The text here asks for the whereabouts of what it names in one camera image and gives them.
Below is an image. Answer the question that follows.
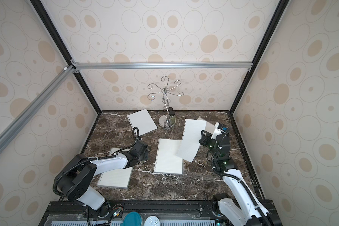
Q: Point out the torn lined page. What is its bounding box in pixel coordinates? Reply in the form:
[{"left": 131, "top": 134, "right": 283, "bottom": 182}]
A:
[
  {"left": 176, "top": 119, "right": 206, "bottom": 162},
  {"left": 127, "top": 109, "right": 157, "bottom": 136}
]

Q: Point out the spiral notebook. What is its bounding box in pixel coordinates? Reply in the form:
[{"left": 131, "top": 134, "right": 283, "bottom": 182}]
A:
[
  {"left": 95, "top": 153, "right": 132, "bottom": 189},
  {"left": 204, "top": 122, "right": 215, "bottom": 134},
  {"left": 154, "top": 138, "right": 183, "bottom": 174}
]

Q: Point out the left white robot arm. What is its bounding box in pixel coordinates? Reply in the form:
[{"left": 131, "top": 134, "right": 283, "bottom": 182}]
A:
[{"left": 52, "top": 140, "right": 151, "bottom": 211}]

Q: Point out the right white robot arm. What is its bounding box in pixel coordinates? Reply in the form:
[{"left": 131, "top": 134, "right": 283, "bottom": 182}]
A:
[{"left": 199, "top": 129, "right": 281, "bottom": 226}]

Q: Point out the chrome hook stand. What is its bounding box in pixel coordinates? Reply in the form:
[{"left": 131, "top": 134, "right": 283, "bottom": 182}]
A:
[{"left": 147, "top": 76, "right": 184, "bottom": 129}]

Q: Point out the green spice bottle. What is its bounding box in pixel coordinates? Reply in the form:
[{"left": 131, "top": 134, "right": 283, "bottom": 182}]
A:
[{"left": 169, "top": 111, "right": 176, "bottom": 126}]

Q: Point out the teal round lid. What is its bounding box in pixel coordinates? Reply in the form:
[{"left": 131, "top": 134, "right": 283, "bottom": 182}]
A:
[{"left": 122, "top": 212, "right": 144, "bottom": 226}]

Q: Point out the white round lid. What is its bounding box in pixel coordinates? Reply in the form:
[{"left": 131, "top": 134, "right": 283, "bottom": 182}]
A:
[{"left": 144, "top": 216, "right": 161, "bottom": 226}]

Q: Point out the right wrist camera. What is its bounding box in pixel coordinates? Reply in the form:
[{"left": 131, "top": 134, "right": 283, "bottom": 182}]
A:
[{"left": 211, "top": 122, "right": 228, "bottom": 139}]

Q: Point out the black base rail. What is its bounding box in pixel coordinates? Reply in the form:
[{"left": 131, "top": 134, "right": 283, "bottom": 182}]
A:
[{"left": 39, "top": 200, "right": 232, "bottom": 226}]

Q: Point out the horizontal aluminium rail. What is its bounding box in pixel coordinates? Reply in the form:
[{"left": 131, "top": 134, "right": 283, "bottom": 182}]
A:
[{"left": 74, "top": 62, "right": 252, "bottom": 70}]

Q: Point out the left diagonal aluminium rail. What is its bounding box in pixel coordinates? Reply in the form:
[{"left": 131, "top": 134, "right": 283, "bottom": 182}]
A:
[{"left": 0, "top": 65, "right": 74, "bottom": 154}]

